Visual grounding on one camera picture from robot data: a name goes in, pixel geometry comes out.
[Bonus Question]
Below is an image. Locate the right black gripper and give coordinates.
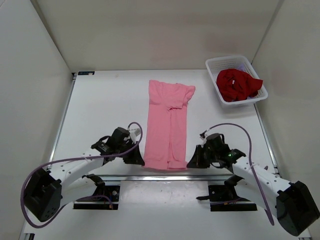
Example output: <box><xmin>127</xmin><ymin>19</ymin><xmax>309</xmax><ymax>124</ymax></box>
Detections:
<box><xmin>187</xmin><ymin>144</ymin><xmax>220</xmax><ymax>169</ymax></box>

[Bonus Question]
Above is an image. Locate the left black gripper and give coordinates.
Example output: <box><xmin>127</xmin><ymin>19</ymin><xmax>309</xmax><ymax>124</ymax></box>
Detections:
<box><xmin>116</xmin><ymin>140</ymin><xmax>145</xmax><ymax>165</ymax></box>

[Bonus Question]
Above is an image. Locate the pink t shirt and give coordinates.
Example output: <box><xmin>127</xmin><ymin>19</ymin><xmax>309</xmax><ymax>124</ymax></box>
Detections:
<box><xmin>143</xmin><ymin>80</ymin><xmax>196</xmax><ymax>170</ymax></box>

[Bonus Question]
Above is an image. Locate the red t shirt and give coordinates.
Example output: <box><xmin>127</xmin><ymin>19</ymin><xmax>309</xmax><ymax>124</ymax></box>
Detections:
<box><xmin>216</xmin><ymin>68</ymin><xmax>263</xmax><ymax>102</ymax></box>

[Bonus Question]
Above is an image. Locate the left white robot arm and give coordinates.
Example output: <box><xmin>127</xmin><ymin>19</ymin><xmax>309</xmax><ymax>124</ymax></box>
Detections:
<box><xmin>20</xmin><ymin>125</ymin><xmax>145</xmax><ymax>227</ymax></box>

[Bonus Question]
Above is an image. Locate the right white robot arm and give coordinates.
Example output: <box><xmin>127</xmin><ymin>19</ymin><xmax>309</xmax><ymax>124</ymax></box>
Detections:
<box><xmin>187</xmin><ymin>133</ymin><xmax>320</xmax><ymax>237</ymax></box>

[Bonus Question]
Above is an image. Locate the blue table label sticker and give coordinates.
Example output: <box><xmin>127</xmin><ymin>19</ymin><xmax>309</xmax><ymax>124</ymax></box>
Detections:
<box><xmin>77</xmin><ymin>71</ymin><xmax>95</xmax><ymax>76</ymax></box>

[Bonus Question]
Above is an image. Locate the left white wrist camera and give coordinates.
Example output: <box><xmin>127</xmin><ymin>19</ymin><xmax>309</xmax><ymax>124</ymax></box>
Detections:
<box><xmin>128</xmin><ymin>128</ymin><xmax>141</xmax><ymax>143</ymax></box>

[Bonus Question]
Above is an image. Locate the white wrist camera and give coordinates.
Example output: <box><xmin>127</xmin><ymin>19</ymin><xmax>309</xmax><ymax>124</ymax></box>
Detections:
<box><xmin>128</xmin><ymin>128</ymin><xmax>141</xmax><ymax>143</ymax></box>
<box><xmin>199</xmin><ymin>129</ymin><xmax>210</xmax><ymax>145</ymax></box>

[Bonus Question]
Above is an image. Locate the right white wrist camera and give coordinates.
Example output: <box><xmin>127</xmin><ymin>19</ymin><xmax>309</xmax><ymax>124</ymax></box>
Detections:
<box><xmin>199</xmin><ymin>129</ymin><xmax>210</xmax><ymax>145</ymax></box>

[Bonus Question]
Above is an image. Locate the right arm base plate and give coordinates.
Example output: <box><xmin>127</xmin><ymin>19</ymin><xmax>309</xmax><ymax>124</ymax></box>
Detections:
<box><xmin>208</xmin><ymin>184</ymin><xmax>258</xmax><ymax>212</ymax></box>

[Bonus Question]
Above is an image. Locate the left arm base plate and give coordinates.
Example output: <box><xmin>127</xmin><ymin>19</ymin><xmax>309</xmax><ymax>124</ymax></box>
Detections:
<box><xmin>73</xmin><ymin>182</ymin><xmax>121</xmax><ymax>211</ymax></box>

